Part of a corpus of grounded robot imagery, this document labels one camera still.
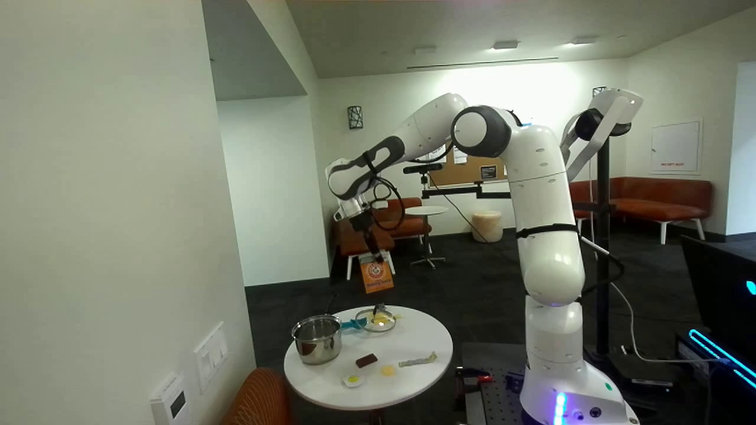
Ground red clamp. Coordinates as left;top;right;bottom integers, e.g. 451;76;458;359
457;366;494;389

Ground orange armchair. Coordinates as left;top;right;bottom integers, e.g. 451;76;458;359
335;195;434;281

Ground stainless steel pot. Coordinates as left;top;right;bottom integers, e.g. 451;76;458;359
292;312;345;366

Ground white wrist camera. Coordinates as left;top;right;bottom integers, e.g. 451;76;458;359
329;201;366;223

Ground orange baking soda box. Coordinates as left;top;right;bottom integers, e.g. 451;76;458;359
359;255;398;295

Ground blue LED strip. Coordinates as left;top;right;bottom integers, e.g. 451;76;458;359
685;325;756;391

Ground white wall panel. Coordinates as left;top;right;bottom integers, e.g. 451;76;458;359
646;117;704;180

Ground black monitor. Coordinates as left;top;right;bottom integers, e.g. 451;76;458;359
680;230;756;379

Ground beige cylinder stool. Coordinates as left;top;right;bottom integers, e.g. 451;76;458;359
471;207;505;245

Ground clear glass bowl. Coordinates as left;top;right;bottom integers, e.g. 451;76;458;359
353;305;398;335

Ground white wall outlet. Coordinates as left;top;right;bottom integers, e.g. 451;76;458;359
150;370;194;425

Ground black mounting platform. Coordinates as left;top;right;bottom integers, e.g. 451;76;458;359
458;339;554;425

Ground orange sofa white legs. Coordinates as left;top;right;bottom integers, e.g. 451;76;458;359
569;175;717;245

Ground orange patterned sofa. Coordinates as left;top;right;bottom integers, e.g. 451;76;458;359
221;363;297;425

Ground cork notice board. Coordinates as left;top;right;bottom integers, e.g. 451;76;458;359
427;149;515;186

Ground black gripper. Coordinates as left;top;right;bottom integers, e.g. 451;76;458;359
348;212;386;258

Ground grey floor cable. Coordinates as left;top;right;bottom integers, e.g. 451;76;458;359
609;278;688;369

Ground camera on tripod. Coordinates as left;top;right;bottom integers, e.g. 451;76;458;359
555;85;646;183

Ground small round side table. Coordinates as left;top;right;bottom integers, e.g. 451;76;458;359
403;203;451;271

